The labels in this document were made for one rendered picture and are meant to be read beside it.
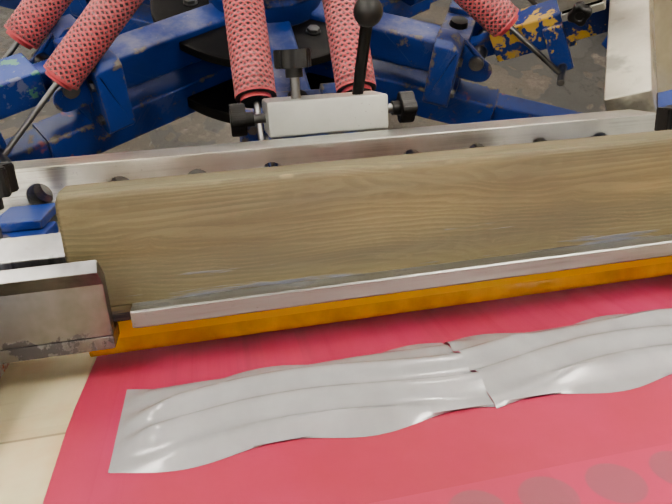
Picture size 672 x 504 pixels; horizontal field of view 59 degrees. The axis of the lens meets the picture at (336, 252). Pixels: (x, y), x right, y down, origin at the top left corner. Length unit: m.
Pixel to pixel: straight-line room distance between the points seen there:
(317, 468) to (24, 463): 0.13
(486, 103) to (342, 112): 0.50
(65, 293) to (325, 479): 0.16
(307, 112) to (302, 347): 0.31
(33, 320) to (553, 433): 0.26
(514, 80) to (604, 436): 2.69
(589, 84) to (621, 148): 2.65
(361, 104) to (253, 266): 0.32
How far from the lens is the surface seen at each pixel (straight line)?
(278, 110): 0.61
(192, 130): 2.47
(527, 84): 2.94
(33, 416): 0.35
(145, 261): 0.35
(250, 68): 0.74
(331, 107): 0.62
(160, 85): 1.08
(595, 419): 0.31
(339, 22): 0.78
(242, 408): 0.30
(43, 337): 0.35
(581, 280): 0.44
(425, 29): 1.07
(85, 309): 0.34
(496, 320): 0.40
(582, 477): 0.28
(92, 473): 0.30
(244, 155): 0.56
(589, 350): 0.36
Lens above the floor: 1.53
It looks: 50 degrees down
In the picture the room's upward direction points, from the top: 6 degrees clockwise
